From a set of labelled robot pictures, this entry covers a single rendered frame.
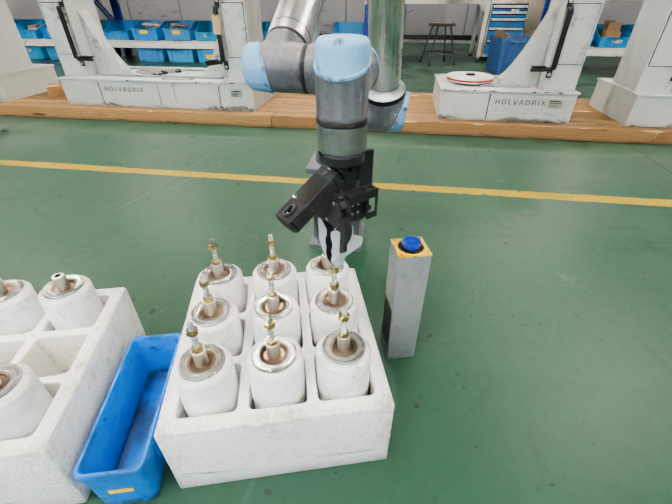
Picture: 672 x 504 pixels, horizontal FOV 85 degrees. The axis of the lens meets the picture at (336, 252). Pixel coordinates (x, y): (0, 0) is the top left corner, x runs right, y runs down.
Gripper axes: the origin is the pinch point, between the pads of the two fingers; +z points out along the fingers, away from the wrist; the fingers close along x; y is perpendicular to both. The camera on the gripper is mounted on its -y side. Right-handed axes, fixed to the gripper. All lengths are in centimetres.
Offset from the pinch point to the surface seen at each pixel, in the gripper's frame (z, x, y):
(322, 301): 9.7, 0.9, -1.5
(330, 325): 12.0, -3.5, -2.7
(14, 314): 13, 37, -52
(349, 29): -3, 408, 322
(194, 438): 19.0, -5.2, -30.9
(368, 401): 17.0, -17.6, -5.0
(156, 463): 29.4, 1.3, -37.9
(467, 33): 22, 494, 693
